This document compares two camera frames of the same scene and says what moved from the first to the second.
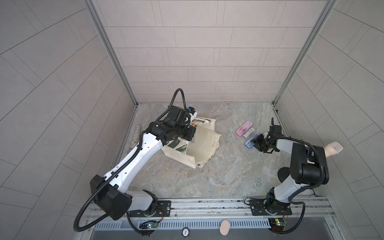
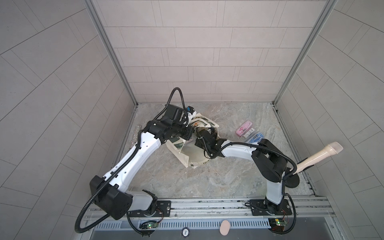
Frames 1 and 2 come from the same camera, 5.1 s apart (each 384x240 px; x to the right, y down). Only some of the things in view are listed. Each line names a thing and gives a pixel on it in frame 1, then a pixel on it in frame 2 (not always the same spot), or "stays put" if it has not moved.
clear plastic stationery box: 248,133 stays put
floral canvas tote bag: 199,151 stays put
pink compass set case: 244,128 stays put
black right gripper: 257,140 to 198,141
